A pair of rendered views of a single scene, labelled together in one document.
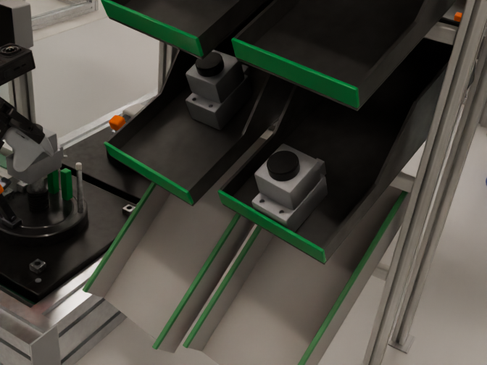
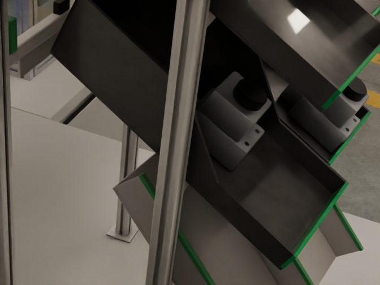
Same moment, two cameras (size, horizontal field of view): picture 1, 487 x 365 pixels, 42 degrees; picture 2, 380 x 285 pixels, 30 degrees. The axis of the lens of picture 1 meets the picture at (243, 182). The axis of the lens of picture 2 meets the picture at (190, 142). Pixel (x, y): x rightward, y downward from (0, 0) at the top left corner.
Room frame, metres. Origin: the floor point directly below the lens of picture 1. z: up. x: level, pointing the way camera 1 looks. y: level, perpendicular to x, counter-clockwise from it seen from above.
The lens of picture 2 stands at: (0.80, 0.57, 1.61)
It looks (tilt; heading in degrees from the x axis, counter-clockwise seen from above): 34 degrees down; 259
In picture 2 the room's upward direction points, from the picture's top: 8 degrees clockwise
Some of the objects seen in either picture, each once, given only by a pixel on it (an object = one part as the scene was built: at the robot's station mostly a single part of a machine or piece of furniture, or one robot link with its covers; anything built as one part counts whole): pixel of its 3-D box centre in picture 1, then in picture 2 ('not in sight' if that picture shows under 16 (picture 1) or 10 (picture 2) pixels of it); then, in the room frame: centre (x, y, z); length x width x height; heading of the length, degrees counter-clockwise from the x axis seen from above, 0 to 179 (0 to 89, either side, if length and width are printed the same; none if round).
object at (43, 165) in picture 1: (38, 147); not in sight; (0.78, 0.29, 1.09); 0.08 x 0.04 x 0.07; 152
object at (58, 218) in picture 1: (39, 213); not in sight; (0.77, 0.30, 0.98); 0.14 x 0.14 x 0.02
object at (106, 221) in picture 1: (40, 223); not in sight; (0.77, 0.30, 0.96); 0.24 x 0.24 x 0.02; 62
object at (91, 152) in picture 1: (146, 132); not in sight; (1.00, 0.18, 1.01); 0.24 x 0.24 x 0.13; 62
